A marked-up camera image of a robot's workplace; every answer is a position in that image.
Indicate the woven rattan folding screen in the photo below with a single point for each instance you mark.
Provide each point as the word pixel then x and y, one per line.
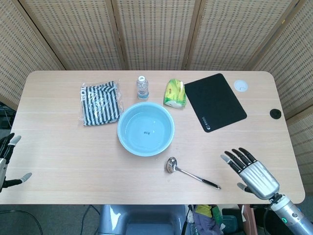
pixel 156 31

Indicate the light blue plastic bowl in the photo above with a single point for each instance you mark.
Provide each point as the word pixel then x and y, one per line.
pixel 146 129

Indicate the purple yellow fabric bag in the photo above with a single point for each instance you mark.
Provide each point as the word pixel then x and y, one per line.
pixel 205 220

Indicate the striped cloth in plastic bag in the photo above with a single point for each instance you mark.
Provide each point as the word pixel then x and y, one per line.
pixel 100 105

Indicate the white round grommet cover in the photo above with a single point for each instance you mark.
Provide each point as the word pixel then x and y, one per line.
pixel 241 86

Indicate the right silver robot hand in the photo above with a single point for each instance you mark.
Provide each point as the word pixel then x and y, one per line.
pixel 259 176

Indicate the brown cardboard box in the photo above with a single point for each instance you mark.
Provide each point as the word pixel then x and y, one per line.
pixel 249 218

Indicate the black mouse pad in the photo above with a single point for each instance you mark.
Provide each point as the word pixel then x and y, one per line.
pixel 215 102

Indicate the green yellow tissue pack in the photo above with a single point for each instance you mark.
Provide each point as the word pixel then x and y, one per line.
pixel 174 94

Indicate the grey robot torso base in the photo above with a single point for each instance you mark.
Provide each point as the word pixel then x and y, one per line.
pixel 144 220

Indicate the clear water bottle white cap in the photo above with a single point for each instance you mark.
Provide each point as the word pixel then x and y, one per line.
pixel 142 89

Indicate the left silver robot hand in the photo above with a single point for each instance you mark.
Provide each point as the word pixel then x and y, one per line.
pixel 3 166

